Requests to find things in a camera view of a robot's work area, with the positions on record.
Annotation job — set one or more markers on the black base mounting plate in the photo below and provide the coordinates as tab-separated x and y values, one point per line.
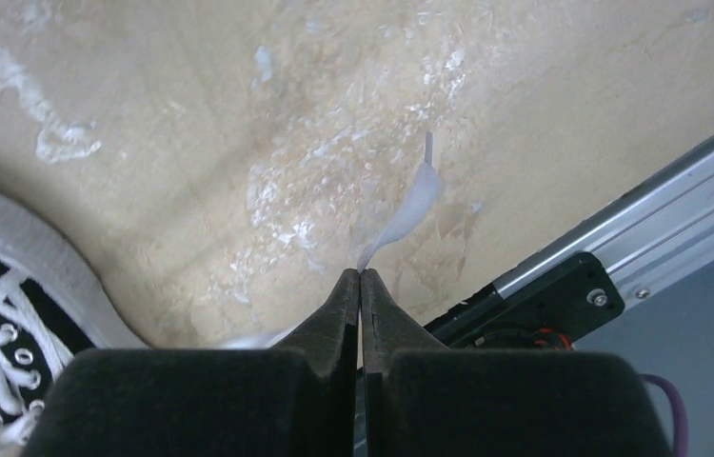
553	311

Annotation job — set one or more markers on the aluminium frame rail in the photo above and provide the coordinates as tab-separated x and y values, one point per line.
648	239

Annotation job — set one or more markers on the black and white sneaker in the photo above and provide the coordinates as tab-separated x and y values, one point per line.
52	307

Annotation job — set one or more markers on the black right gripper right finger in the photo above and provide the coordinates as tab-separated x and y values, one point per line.
424	399

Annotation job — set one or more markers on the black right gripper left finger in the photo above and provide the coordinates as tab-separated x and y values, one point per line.
296	398

